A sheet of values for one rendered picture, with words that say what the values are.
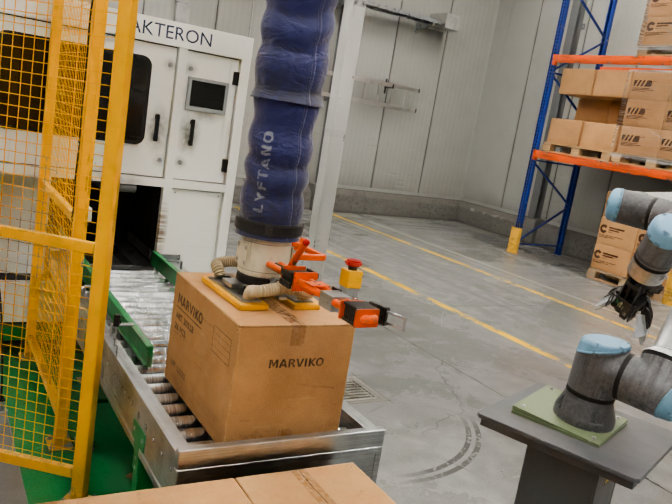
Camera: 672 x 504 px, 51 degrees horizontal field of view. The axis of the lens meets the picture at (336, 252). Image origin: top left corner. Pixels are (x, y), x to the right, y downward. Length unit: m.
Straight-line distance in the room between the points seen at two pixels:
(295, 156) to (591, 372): 1.13
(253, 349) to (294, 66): 0.86
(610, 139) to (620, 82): 0.76
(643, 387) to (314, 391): 0.98
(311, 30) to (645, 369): 1.41
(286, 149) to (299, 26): 0.37
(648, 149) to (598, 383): 7.78
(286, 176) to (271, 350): 0.55
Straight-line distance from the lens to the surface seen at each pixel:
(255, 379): 2.15
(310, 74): 2.23
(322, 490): 2.11
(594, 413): 2.35
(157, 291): 3.87
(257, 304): 2.23
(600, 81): 10.66
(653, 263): 1.87
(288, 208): 2.26
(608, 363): 2.30
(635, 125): 10.12
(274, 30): 2.25
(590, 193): 12.13
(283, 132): 2.23
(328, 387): 2.29
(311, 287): 2.04
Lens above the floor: 1.57
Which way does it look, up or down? 11 degrees down
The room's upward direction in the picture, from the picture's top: 9 degrees clockwise
